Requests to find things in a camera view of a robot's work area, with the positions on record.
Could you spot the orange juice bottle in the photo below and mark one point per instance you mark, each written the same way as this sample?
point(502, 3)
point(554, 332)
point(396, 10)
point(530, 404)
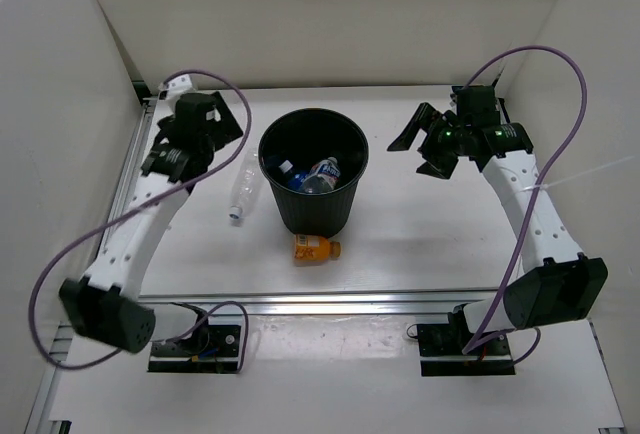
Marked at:
point(313, 249)

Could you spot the black plastic waste bin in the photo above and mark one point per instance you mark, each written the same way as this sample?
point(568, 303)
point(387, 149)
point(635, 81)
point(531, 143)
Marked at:
point(304, 137)

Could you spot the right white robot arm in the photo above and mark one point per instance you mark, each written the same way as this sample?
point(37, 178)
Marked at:
point(559, 283)

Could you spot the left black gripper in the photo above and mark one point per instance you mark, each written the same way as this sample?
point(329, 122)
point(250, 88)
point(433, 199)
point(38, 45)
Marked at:
point(227, 129)

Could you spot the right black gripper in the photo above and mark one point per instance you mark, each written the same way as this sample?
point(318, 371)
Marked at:
point(436, 165)

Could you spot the aluminium front rail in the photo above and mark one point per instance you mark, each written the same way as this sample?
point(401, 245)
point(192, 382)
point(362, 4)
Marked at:
point(412, 302)

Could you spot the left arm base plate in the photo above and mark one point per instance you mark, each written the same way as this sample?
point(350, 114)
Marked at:
point(211, 349)

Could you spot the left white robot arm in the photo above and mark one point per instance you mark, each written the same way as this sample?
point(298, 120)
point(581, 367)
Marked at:
point(102, 304)

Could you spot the clear water bottle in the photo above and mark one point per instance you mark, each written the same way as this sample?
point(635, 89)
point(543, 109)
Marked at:
point(246, 188)

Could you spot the clear bottle blue label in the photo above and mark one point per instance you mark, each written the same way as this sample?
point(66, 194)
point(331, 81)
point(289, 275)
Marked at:
point(293, 177)

